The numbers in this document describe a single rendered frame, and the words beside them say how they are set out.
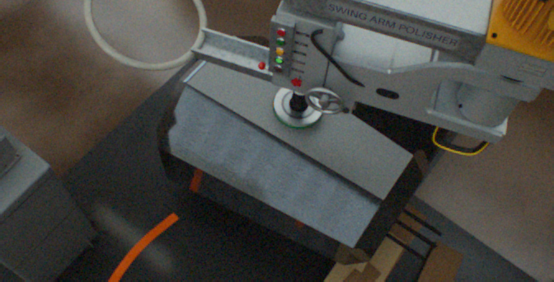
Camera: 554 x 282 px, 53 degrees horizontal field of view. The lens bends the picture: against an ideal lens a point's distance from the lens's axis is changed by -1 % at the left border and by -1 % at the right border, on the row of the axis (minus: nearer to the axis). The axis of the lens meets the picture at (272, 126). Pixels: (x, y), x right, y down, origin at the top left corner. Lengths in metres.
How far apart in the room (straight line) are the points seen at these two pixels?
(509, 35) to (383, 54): 0.45
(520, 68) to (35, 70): 2.92
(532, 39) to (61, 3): 3.18
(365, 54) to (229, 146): 0.83
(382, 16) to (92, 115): 2.24
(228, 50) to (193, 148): 0.51
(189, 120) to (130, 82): 1.13
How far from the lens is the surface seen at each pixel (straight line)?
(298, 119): 2.36
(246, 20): 3.85
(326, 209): 2.38
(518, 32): 1.72
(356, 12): 1.71
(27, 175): 2.45
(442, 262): 3.12
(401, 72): 1.89
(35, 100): 3.69
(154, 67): 2.19
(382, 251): 2.92
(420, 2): 1.72
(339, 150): 2.37
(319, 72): 1.99
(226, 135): 2.47
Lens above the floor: 2.92
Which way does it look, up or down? 60 degrees down
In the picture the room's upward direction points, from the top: 5 degrees clockwise
